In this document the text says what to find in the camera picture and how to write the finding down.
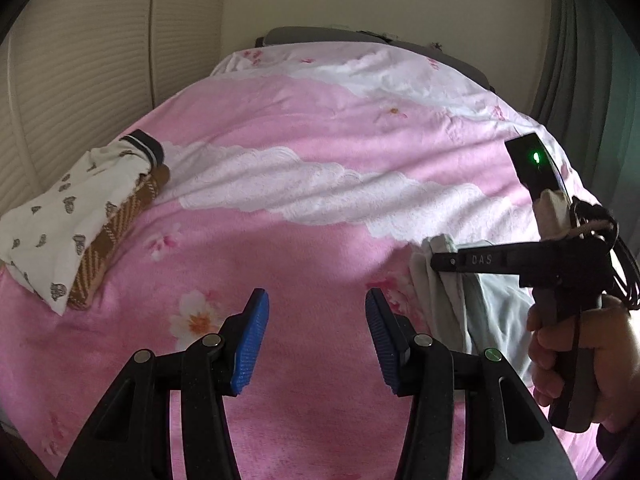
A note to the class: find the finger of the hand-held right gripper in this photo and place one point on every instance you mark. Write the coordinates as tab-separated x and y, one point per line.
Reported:
480	260

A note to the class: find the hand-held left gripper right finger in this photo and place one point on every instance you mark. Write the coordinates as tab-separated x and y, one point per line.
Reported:
382	345

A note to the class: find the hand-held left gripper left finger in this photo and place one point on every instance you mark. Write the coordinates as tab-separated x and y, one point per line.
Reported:
250	345

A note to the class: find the light blue long-sleeved shirt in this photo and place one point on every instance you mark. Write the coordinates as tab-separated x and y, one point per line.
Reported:
465	305

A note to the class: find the person's right hand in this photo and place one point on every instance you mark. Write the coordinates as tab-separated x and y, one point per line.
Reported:
607	360

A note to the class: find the pink floral duvet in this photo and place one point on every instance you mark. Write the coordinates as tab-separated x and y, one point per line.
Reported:
300	185

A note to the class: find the brown striped folded garment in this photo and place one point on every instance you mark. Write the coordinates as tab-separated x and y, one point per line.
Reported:
120	225

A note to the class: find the teal curtain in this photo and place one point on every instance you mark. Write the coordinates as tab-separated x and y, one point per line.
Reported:
585	75

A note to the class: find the small dark object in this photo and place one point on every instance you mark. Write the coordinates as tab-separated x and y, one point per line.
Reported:
438	45

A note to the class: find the white printed folded garment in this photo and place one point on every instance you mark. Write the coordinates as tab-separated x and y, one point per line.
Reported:
65	220

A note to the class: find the grey padded headboard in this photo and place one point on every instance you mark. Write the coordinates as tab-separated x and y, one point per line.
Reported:
360	40

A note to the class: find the cream wardrobe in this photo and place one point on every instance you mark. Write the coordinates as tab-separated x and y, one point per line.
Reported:
100	60

